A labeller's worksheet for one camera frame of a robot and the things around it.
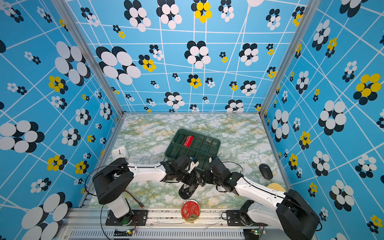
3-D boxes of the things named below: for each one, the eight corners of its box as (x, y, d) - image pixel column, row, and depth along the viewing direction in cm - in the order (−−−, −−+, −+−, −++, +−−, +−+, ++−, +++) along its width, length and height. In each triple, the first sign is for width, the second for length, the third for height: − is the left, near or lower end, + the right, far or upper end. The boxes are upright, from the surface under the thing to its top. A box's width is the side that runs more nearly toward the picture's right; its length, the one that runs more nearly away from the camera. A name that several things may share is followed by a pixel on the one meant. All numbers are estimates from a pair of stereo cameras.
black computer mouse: (262, 179, 88) (264, 177, 86) (258, 165, 94) (260, 163, 91) (271, 179, 88) (273, 177, 86) (267, 165, 94) (269, 163, 91)
